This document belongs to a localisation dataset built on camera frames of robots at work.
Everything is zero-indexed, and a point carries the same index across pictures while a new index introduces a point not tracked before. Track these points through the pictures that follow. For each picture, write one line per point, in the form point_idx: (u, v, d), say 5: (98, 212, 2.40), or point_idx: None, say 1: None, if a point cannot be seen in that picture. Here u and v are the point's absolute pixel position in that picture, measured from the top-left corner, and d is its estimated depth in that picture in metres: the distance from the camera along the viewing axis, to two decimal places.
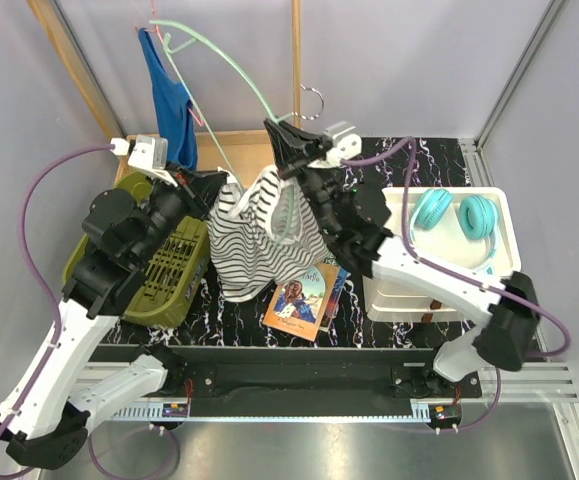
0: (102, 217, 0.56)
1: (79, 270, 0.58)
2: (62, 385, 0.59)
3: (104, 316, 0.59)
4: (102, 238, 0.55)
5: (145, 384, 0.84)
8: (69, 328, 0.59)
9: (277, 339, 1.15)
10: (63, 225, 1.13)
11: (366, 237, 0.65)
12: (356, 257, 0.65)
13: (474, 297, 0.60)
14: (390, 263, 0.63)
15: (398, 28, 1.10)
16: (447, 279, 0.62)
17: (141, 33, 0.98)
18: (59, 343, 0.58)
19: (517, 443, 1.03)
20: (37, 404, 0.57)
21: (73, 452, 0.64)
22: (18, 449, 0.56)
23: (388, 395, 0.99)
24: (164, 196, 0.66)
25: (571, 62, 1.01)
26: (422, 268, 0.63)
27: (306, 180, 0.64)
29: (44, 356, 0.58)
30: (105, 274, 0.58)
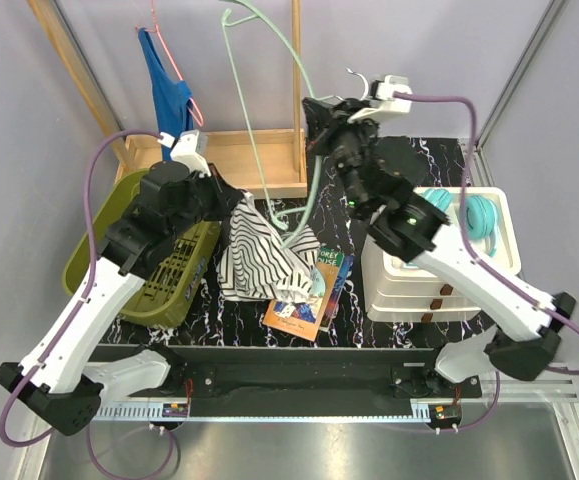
0: (159, 178, 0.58)
1: (114, 229, 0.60)
2: (87, 342, 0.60)
3: (134, 276, 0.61)
4: (157, 193, 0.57)
5: (148, 375, 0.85)
8: (100, 284, 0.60)
9: (277, 339, 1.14)
10: (64, 225, 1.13)
11: (420, 217, 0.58)
12: (402, 235, 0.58)
13: (524, 314, 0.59)
14: (446, 258, 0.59)
15: (399, 27, 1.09)
16: (500, 289, 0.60)
17: (141, 33, 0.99)
18: (89, 298, 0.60)
19: (518, 444, 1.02)
20: (62, 358, 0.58)
21: (85, 419, 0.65)
22: (39, 401, 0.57)
23: (388, 395, 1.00)
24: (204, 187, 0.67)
25: (572, 63, 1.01)
26: (476, 271, 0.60)
27: (335, 145, 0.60)
29: (74, 310, 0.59)
30: (139, 234, 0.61)
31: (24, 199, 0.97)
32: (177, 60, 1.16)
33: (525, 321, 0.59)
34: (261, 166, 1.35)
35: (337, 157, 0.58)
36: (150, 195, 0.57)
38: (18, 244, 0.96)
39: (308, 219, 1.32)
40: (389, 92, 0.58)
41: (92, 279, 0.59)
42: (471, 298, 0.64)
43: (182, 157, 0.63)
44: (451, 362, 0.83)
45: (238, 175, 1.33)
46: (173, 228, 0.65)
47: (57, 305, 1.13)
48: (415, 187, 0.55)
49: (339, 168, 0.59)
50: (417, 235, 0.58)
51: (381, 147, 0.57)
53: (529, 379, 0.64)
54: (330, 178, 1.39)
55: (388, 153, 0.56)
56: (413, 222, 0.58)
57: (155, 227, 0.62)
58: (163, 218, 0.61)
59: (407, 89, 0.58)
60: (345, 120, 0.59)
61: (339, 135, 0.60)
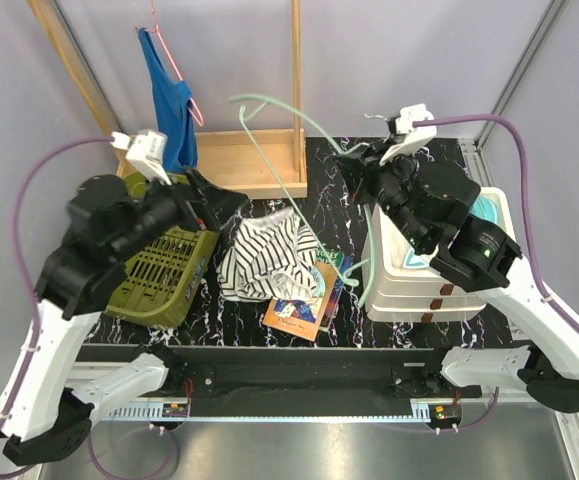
0: (89, 200, 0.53)
1: (48, 264, 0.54)
2: (51, 385, 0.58)
3: (80, 317, 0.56)
4: (87, 220, 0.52)
5: (146, 382, 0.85)
8: (47, 331, 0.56)
9: (277, 338, 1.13)
10: (63, 225, 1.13)
11: (494, 247, 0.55)
12: (476, 266, 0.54)
13: None
14: (516, 296, 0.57)
15: (398, 28, 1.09)
16: (565, 330, 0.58)
17: (141, 32, 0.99)
18: (38, 346, 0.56)
19: (518, 445, 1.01)
20: (26, 407, 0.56)
21: (77, 441, 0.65)
22: (13, 451, 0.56)
23: (388, 395, 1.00)
24: (163, 199, 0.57)
25: (572, 63, 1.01)
26: (545, 309, 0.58)
27: (378, 189, 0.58)
29: (26, 360, 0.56)
30: (79, 263, 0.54)
31: (23, 199, 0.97)
32: (177, 60, 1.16)
33: None
34: (261, 166, 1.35)
35: (383, 200, 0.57)
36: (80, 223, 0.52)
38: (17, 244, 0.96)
39: (308, 219, 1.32)
40: (408, 124, 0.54)
41: (37, 327, 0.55)
42: (531, 337, 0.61)
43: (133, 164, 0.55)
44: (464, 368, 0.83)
45: (238, 176, 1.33)
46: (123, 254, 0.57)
47: None
48: (470, 204, 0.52)
49: (388, 208, 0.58)
50: (491, 267, 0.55)
51: (424, 172, 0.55)
53: (568, 411, 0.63)
54: (330, 178, 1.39)
55: (431, 176, 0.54)
56: (488, 254, 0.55)
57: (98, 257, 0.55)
58: (103, 244, 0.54)
59: (428, 114, 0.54)
60: (379, 165, 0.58)
61: (380, 180, 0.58)
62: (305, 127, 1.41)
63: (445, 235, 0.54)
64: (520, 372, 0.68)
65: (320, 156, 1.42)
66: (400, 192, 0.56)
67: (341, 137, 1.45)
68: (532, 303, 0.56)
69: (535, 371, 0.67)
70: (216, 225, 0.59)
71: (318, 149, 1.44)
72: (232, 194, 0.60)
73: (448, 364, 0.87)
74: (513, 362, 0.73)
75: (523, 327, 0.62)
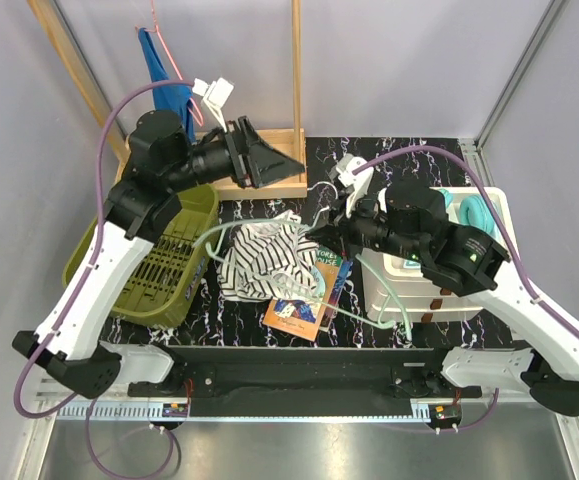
0: (148, 132, 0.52)
1: (115, 192, 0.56)
2: (97, 311, 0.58)
3: (141, 239, 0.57)
4: (149, 151, 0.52)
5: (157, 363, 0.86)
8: (107, 250, 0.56)
9: (277, 338, 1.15)
10: (63, 224, 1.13)
11: (480, 251, 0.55)
12: (463, 270, 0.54)
13: None
14: (504, 297, 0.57)
15: (398, 27, 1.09)
16: (558, 331, 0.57)
17: (141, 33, 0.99)
18: (97, 264, 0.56)
19: (518, 445, 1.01)
20: (75, 326, 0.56)
21: (105, 383, 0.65)
22: (57, 367, 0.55)
23: (388, 395, 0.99)
24: (218, 147, 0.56)
25: (572, 63, 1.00)
26: (535, 310, 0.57)
27: (359, 236, 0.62)
29: (82, 277, 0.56)
30: (142, 194, 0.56)
31: (23, 199, 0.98)
32: (177, 60, 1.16)
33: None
34: None
35: (370, 241, 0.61)
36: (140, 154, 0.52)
38: (18, 244, 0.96)
39: (308, 219, 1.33)
40: (349, 177, 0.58)
41: (98, 244, 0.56)
42: (525, 337, 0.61)
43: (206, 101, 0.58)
44: (466, 369, 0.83)
45: None
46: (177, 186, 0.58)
47: None
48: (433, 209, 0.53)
49: (378, 245, 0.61)
50: (478, 271, 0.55)
51: (390, 190, 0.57)
53: (573, 415, 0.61)
54: (330, 178, 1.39)
55: (396, 193, 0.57)
56: (475, 258, 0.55)
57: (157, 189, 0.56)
58: (163, 177, 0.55)
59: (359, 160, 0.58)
60: (347, 218, 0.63)
61: (355, 226, 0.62)
62: (305, 127, 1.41)
63: (423, 242, 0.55)
64: (525, 375, 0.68)
65: (320, 155, 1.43)
66: (379, 227, 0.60)
67: (341, 138, 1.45)
68: (520, 304, 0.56)
69: (539, 374, 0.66)
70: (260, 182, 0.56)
71: (318, 149, 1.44)
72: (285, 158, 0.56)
73: (449, 363, 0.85)
74: (516, 364, 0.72)
75: (516, 328, 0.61)
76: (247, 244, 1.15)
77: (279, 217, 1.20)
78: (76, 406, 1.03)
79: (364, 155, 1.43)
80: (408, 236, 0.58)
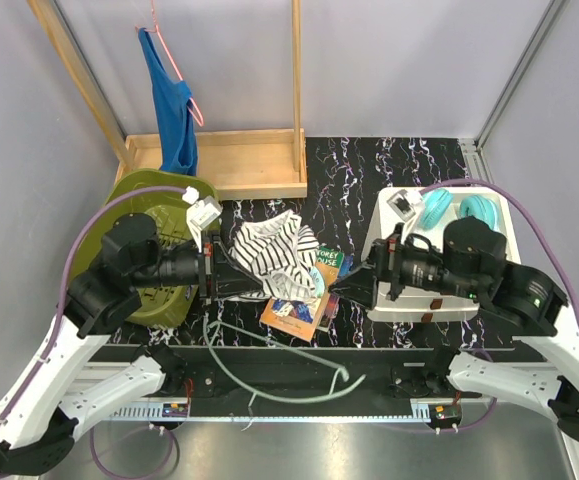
0: (119, 235, 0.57)
1: (77, 281, 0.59)
2: (48, 399, 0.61)
3: (94, 335, 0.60)
4: (117, 252, 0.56)
5: (141, 388, 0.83)
8: (60, 344, 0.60)
9: (277, 338, 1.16)
10: (63, 224, 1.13)
11: (540, 296, 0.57)
12: (523, 314, 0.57)
13: None
14: (563, 344, 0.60)
15: (399, 28, 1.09)
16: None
17: (141, 33, 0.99)
18: (48, 358, 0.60)
19: (519, 446, 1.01)
20: (22, 416, 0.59)
21: (58, 458, 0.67)
22: (1, 456, 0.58)
23: (388, 395, 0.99)
24: (187, 259, 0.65)
25: (573, 62, 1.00)
26: None
27: (411, 277, 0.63)
29: (33, 369, 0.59)
30: (101, 290, 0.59)
31: (23, 198, 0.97)
32: (177, 60, 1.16)
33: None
34: (260, 166, 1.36)
35: (423, 278, 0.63)
36: (110, 254, 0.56)
38: (18, 244, 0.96)
39: (308, 219, 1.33)
40: (416, 198, 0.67)
41: (52, 340, 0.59)
42: (576, 383, 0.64)
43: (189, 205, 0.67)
44: (476, 379, 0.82)
45: (238, 175, 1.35)
46: (139, 283, 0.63)
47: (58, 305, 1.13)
48: (499, 258, 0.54)
49: (431, 280, 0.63)
50: (540, 316, 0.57)
51: (449, 229, 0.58)
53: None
54: (330, 178, 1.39)
55: (456, 234, 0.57)
56: (538, 302, 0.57)
57: (119, 284, 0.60)
58: (127, 275, 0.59)
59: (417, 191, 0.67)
60: (399, 258, 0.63)
61: (405, 265, 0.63)
62: (305, 127, 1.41)
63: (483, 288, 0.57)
64: (554, 405, 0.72)
65: (320, 155, 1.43)
66: (432, 266, 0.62)
67: (341, 138, 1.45)
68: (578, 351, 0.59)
69: (572, 407, 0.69)
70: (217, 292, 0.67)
71: (318, 149, 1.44)
72: (244, 277, 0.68)
73: (456, 370, 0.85)
74: (540, 388, 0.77)
75: (566, 371, 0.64)
76: (247, 243, 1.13)
77: (280, 216, 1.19)
78: None
79: (364, 155, 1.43)
80: (466, 277, 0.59)
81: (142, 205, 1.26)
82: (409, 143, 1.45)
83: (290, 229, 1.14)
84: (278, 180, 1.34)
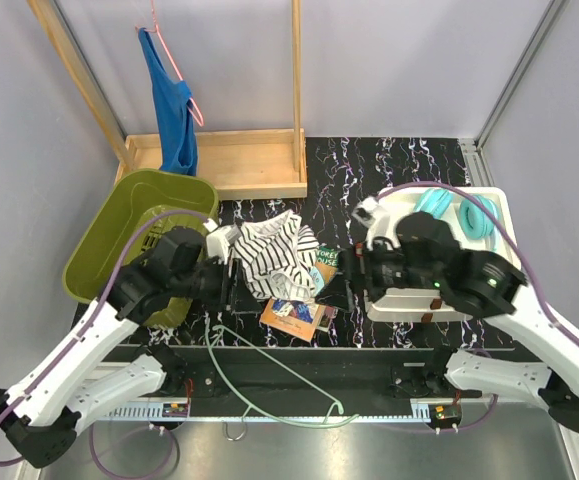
0: (178, 236, 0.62)
1: (120, 272, 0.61)
2: (70, 381, 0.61)
3: (129, 322, 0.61)
4: (174, 250, 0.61)
5: (141, 387, 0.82)
8: (96, 326, 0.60)
9: (277, 339, 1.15)
10: (63, 224, 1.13)
11: (498, 277, 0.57)
12: (481, 295, 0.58)
13: None
14: (523, 321, 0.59)
15: (398, 29, 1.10)
16: None
17: (141, 33, 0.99)
18: (83, 337, 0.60)
19: (519, 446, 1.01)
20: (47, 392, 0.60)
21: (59, 452, 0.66)
22: (17, 432, 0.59)
23: (388, 395, 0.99)
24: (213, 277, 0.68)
25: (573, 62, 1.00)
26: (554, 334, 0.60)
27: (382, 279, 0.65)
29: (67, 346, 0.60)
30: (145, 280, 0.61)
31: (23, 198, 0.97)
32: (177, 60, 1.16)
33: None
34: (260, 166, 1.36)
35: (390, 276, 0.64)
36: (165, 251, 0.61)
38: (18, 244, 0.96)
39: (308, 219, 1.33)
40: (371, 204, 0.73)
41: (89, 320, 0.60)
42: (551, 363, 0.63)
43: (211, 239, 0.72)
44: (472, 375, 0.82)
45: (238, 175, 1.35)
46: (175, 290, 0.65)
47: (58, 305, 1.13)
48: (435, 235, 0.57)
49: (401, 279, 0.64)
50: (496, 295, 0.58)
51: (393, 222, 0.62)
53: None
54: (330, 178, 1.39)
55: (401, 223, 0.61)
56: (494, 283, 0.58)
57: (159, 279, 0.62)
58: (170, 274, 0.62)
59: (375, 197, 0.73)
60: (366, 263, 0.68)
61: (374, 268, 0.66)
62: (305, 127, 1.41)
63: (441, 277, 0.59)
64: (544, 392, 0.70)
65: (320, 156, 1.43)
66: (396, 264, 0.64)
67: (341, 138, 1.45)
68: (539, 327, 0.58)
69: (560, 394, 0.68)
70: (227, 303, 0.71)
71: (318, 149, 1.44)
72: None
73: (453, 368, 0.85)
74: (531, 378, 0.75)
75: (539, 351, 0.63)
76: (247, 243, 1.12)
77: (280, 216, 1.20)
78: None
79: (364, 155, 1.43)
80: (422, 267, 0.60)
81: (142, 205, 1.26)
82: (409, 143, 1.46)
83: (289, 229, 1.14)
84: (279, 179, 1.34)
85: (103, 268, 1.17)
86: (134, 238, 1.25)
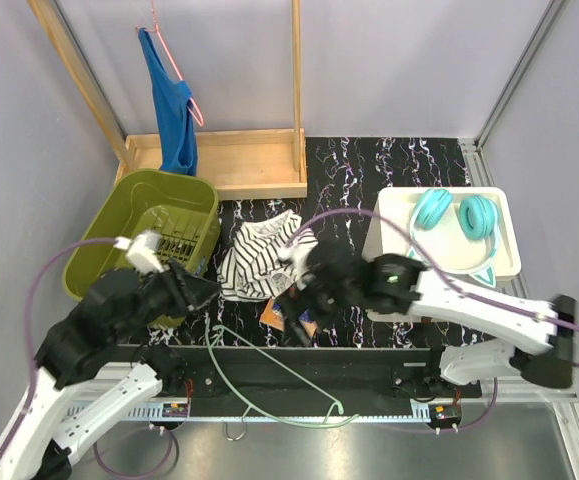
0: (107, 286, 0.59)
1: (56, 332, 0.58)
2: (34, 446, 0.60)
3: (71, 385, 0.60)
4: (101, 303, 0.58)
5: (137, 400, 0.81)
8: (40, 395, 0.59)
9: (277, 338, 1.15)
10: (63, 224, 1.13)
11: (400, 272, 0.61)
12: (390, 295, 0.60)
13: (529, 330, 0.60)
14: (434, 302, 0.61)
15: (398, 28, 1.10)
16: (498, 313, 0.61)
17: (141, 33, 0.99)
18: (30, 408, 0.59)
19: (519, 446, 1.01)
20: (12, 461, 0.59)
21: None
22: None
23: (388, 395, 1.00)
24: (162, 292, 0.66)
25: (573, 62, 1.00)
26: (467, 303, 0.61)
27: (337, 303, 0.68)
29: (18, 419, 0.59)
30: (79, 340, 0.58)
31: (23, 198, 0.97)
32: (177, 60, 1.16)
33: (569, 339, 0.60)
34: (260, 166, 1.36)
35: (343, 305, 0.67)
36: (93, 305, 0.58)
38: (18, 244, 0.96)
39: (308, 219, 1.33)
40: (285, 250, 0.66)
41: (31, 391, 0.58)
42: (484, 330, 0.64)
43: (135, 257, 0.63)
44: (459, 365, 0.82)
45: (237, 175, 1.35)
46: (122, 334, 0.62)
47: (58, 305, 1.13)
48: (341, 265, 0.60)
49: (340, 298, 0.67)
50: (402, 290, 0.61)
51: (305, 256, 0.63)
53: None
54: (330, 178, 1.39)
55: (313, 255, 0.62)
56: (395, 278, 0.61)
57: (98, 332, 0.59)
58: (109, 323, 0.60)
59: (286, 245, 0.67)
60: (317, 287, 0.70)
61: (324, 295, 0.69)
62: (305, 127, 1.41)
63: (349, 286, 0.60)
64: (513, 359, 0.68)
65: (320, 156, 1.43)
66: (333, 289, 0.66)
67: (341, 138, 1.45)
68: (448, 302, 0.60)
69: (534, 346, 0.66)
70: (194, 300, 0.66)
71: (318, 149, 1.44)
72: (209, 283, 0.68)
73: (444, 364, 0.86)
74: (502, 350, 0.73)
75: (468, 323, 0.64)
76: (247, 243, 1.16)
77: (279, 216, 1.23)
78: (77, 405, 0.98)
79: (364, 155, 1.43)
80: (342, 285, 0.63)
81: (143, 205, 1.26)
82: (409, 143, 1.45)
83: (289, 230, 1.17)
84: (279, 179, 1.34)
85: (104, 267, 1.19)
86: (135, 238, 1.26)
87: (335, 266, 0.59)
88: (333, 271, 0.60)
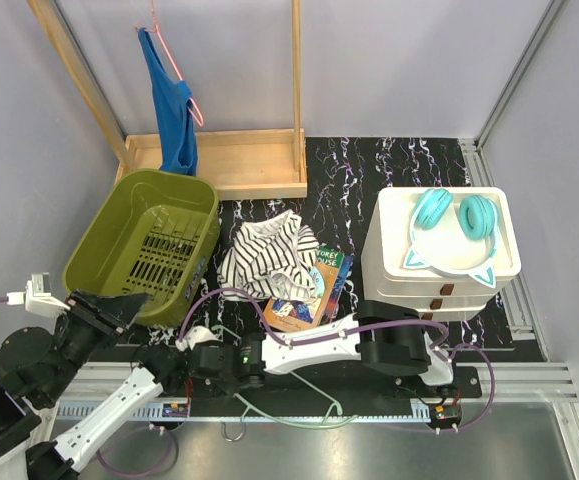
0: (10, 358, 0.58)
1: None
2: None
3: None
4: (5, 378, 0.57)
5: (137, 404, 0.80)
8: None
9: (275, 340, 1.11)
10: (63, 225, 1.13)
11: (250, 351, 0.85)
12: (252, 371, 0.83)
13: (343, 347, 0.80)
14: (274, 357, 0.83)
15: (398, 29, 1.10)
16: (318, 346, 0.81)
17: (141, 32, 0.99)
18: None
19: (518, 445, 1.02)
20: None
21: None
22: None
23: (388, 395, 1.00)
24: (82, 333, 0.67)
25: (572, 62, 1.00)
26: (297, 350, 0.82)
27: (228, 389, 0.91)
29: None
30: None
31: (23, 198, 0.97)
32: (177, 60, 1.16)
33: (402, 331, 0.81)
34: (260, 165, 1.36)
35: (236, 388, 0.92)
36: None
38: (18, 244, 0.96)
39: (308, 219, 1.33)
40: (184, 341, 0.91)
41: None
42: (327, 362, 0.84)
43: (34, 307, 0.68)
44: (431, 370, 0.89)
45: (237, 176, 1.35)
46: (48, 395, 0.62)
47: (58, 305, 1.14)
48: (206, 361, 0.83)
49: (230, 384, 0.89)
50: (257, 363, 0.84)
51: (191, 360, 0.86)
53: None
54: (330, 178, 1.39)
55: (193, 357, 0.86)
56: (247, 358, 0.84)
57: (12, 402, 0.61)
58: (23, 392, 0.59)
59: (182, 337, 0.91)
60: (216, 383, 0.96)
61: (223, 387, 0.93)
62: (305, 127, 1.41)
63: (224, 374, 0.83)
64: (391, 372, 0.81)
65: (320, 155, 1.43)
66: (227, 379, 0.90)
67: (341, 138, 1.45)
68: (283, 356, 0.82)
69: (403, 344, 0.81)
70: (119, 322, 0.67)
71: (318, 149, 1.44)
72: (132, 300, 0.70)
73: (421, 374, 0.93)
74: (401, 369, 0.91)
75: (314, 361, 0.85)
76: (247, 243, 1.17)
77: (279, 216, 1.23)
78: (79, 405, 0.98)
79: (364, 155, 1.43)
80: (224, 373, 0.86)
81: (143, 205, 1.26)
82: (409, 143, 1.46)
83: (289, 231, 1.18)
84: (279, 179, 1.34)
85: (103, 268, 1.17)
86: (135, 238, 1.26)
87: (205, 367, 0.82)
88: (207, 369, 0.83)
